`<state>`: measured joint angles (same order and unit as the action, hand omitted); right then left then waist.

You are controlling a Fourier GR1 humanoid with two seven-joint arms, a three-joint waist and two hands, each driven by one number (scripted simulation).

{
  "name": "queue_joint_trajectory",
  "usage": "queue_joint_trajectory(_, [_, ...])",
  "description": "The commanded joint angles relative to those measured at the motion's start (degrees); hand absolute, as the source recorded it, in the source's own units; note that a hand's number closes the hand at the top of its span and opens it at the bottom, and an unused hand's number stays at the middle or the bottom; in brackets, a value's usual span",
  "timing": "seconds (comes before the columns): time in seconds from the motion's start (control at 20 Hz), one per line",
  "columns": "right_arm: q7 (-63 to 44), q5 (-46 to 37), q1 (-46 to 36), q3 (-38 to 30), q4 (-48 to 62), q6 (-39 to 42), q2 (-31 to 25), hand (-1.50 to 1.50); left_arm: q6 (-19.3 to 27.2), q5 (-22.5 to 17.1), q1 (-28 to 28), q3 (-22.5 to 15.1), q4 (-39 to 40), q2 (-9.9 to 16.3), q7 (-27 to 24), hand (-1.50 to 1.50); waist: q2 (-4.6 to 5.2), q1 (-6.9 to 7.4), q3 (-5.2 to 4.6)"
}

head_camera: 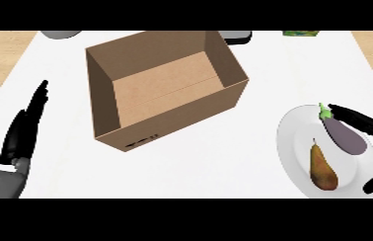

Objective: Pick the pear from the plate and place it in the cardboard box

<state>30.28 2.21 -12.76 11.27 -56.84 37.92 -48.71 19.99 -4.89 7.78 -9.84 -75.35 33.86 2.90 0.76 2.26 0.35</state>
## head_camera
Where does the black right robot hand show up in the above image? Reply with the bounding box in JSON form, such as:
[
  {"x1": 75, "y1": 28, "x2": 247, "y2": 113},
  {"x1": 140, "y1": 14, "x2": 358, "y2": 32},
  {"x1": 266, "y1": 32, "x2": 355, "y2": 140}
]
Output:
[{"x1": 325, "y1": 103, "x2": 373, "y2": 196}]

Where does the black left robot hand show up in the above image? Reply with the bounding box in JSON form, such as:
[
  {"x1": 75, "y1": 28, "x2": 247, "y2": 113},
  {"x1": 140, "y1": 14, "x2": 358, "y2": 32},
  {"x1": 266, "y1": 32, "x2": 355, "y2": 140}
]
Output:
[{"x1": 0, "y1": 79, "x2": 51, "y2": 167}]

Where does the white plate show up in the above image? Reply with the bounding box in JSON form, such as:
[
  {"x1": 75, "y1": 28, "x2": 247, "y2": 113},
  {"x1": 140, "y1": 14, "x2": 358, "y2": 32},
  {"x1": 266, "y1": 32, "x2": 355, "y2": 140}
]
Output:
[{"x1": 275, "y1": 104, "x2": 373, "y2": 200}]

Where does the brown pear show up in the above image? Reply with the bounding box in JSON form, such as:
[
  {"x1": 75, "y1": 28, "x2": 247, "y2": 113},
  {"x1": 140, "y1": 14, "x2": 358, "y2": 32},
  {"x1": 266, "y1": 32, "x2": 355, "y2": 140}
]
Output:
[{"x1": 309, "y1": 137, "x2": 339, "y2": 192}]

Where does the green and yellow box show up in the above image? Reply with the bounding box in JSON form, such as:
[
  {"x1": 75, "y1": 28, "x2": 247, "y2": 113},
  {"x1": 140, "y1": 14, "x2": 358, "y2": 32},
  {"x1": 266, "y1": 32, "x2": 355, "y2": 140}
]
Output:
[{"x1": 283, "y1": 31, "x2": 319, "y2": 38}]

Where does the brown cardboard box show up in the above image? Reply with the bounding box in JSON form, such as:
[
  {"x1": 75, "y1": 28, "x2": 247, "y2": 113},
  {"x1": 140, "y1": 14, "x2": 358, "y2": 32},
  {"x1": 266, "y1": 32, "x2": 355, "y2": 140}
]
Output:
[{"x1": 83, "y1": 31, "x2": 250, "y2": 153}]

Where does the purple eggplant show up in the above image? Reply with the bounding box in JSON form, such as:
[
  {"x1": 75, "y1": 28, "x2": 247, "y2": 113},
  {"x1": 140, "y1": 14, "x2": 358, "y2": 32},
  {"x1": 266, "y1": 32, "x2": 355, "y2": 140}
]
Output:
[{"x1": 316, "y1": 102, "x2": 368, "y2": 156}]

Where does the grey round object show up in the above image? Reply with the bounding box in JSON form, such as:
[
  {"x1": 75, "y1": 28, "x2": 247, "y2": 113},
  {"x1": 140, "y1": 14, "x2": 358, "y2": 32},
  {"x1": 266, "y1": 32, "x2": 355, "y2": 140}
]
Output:
[{"x1": 39, "y1": 31, "x2": 82, "y2": 40}]

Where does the black and grey appliance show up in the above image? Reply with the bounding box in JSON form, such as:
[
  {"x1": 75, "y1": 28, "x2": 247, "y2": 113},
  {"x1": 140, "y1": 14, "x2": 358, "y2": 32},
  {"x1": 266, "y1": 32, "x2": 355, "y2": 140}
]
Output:
[{"x1": 216, "y1": 31, "x2": 253, "y2": 45}]

